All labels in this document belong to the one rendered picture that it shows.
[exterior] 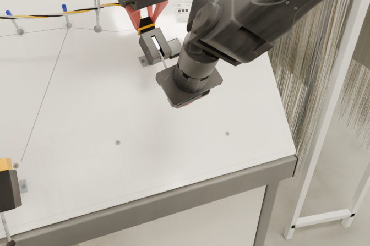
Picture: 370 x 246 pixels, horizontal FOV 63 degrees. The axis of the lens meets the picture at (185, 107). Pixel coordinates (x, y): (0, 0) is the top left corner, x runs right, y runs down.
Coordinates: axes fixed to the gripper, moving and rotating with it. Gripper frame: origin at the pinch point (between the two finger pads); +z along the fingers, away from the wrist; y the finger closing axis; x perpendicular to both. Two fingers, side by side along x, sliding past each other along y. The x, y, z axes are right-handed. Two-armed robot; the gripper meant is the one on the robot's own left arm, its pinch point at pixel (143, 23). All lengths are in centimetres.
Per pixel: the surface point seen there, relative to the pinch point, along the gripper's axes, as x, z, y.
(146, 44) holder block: 5.3, 0.1, 2.2
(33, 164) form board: 11.1, 13.3, 30.0
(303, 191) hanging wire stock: 39, 82, -50
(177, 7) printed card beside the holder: -5.9, 4.5, -11.6
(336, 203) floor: 51, 121, -83
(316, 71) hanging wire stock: 12, 36, -58
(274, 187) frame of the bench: 36, 37, -19
